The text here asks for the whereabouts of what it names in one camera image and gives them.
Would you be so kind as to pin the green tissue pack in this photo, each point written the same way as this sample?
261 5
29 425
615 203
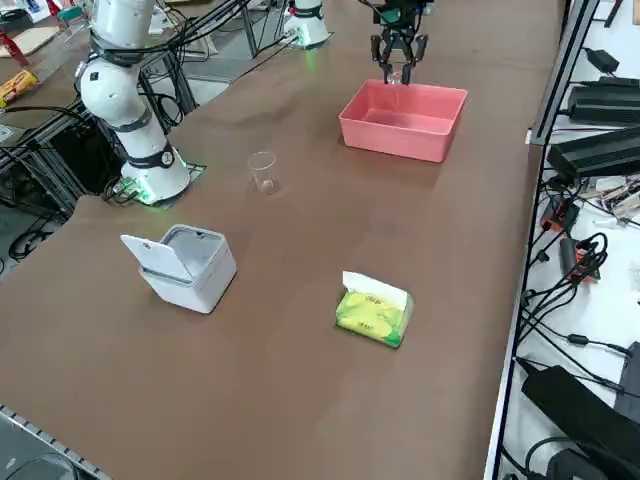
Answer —
365 320

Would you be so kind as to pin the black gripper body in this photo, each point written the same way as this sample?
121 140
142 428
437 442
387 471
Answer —
407 30

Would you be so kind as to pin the black rectangular box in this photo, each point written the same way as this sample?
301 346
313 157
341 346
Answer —
605 102

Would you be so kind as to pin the white post bracket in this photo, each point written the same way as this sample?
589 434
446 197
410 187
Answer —
536 137

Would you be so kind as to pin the grey metal device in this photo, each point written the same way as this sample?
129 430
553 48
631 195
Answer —
30 450

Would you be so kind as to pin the large black power brick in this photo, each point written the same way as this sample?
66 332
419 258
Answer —
575 410

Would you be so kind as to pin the black equipment cabinet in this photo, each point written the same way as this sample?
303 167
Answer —
75 155

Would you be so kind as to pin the light wooden board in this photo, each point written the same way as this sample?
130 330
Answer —
40 37

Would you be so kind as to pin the aluminium frame post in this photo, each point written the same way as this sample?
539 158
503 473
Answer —
565 70

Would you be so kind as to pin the yellow snack packet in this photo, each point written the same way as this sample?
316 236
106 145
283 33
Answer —
17 87

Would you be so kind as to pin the large glass beaker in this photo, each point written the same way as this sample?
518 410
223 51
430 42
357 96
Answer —
265 177

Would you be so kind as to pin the small black power adapter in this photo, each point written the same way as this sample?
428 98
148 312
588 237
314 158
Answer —
602 60

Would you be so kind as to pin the white flip-lid bin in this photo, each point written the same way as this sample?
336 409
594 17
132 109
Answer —
200 285

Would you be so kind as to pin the white tissue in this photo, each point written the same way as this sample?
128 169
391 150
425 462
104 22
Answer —
370 285

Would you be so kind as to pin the red metal object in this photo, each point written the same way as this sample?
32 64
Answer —
12 47

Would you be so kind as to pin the red and black connector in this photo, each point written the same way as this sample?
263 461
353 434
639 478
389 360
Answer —
560 215
582 265

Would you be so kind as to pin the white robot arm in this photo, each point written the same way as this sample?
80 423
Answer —
310 25
115 95

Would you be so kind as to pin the long dark power adapter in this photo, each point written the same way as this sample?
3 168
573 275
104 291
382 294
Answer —
595 152

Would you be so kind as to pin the pink plastic container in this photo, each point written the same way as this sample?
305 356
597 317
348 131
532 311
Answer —
395 140

